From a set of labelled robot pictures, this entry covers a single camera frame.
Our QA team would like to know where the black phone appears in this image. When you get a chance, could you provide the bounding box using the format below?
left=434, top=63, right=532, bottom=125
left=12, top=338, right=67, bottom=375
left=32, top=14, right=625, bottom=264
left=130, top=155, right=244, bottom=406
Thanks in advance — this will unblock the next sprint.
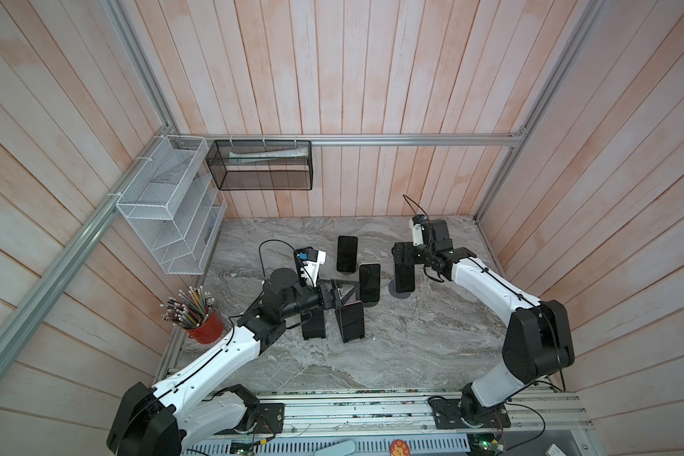
left=394, top=260, right=416, bottom=294
left=301, top=308, right=327, bottom=340

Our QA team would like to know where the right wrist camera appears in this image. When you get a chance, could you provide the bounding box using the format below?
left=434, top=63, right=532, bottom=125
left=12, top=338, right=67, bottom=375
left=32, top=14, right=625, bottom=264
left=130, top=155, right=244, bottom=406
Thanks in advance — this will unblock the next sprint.
left=410, top=215, right=427, bottom=246

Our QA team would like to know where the purple phone stand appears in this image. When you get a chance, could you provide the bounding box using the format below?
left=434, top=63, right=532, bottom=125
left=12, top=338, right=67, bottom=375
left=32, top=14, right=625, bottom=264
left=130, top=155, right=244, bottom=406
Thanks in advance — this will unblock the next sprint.
left=389, top=279, right=415, bottom=299

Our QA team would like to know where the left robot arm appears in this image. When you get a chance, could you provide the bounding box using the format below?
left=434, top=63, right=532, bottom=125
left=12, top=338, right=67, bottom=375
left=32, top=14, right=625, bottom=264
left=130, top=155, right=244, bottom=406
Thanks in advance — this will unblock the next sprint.
left=106, top=268, right=359, bottom=455

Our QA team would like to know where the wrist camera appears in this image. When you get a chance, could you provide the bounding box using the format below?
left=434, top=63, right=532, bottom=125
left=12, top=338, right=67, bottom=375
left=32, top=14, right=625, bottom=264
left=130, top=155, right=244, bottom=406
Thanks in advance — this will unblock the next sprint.
left=294, top=247, right=327, bottom=287
left=410, top=215, right=427, bottom=246

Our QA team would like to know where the aluminium rail front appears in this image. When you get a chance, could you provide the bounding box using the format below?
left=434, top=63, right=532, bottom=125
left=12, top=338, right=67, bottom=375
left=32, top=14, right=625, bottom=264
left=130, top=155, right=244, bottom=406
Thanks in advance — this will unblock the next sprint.
left=122, top=389, right=594, bottom=443

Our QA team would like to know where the bundle of pencils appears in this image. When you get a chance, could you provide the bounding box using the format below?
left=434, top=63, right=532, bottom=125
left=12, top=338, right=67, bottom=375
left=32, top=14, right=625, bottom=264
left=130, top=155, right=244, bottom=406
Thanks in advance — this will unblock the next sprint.
left=160, top=286, right=215, bottom=331

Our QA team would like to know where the white wire mesh shelf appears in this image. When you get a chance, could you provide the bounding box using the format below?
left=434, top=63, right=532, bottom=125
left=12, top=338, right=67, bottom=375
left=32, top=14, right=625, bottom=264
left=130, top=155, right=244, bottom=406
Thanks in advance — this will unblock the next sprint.
left=117, top=135, right=227, bottom=276

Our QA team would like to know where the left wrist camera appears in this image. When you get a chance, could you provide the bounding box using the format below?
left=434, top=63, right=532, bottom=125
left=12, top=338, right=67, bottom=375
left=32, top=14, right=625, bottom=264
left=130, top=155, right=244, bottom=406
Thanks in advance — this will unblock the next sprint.
left=294, top=247, right=327, bottom=287

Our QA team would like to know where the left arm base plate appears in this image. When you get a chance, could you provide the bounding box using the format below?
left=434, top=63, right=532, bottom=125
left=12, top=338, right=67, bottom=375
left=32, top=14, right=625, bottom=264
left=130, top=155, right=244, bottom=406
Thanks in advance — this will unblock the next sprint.
left=217, top=402, right=285, bottom=435

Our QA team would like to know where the black mesh basket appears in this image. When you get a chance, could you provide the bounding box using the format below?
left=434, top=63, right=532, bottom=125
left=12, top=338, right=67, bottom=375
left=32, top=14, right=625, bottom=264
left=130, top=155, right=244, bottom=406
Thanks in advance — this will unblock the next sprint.
left=205, top=139, right=314, bottom=192

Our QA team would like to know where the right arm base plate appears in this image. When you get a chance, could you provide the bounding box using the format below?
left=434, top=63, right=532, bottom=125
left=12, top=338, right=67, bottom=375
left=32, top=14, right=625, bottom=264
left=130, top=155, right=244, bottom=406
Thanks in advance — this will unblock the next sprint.
left=427, top=395, right=511, bottom=429

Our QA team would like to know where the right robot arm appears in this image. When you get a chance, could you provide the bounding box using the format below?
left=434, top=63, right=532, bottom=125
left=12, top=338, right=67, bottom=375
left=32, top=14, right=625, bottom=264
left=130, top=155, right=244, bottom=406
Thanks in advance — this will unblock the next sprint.
left=391, top=215, right=575, bottom=428

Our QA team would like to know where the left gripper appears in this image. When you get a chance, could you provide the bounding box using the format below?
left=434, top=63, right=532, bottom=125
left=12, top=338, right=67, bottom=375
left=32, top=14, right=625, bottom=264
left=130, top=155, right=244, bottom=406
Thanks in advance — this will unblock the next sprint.
left=280, top=277, right=360, bottom=319

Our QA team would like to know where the red pencil cup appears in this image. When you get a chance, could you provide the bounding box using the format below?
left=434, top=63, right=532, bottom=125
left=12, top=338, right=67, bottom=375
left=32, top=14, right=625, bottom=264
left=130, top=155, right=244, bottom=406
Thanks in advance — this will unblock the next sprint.
left=187, top=310, right=225, bottom=345

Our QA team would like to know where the blue phone back left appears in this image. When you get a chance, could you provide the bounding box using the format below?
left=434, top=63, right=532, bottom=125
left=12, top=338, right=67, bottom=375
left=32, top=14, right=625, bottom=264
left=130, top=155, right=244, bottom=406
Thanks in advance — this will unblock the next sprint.
left=294, top=247, right=315, bottom=258

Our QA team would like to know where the green phone back centre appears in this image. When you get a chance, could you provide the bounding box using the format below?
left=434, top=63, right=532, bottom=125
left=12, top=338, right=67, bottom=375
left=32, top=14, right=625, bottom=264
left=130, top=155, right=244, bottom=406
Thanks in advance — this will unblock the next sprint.
left=336, top=236, right=358, bottom=274

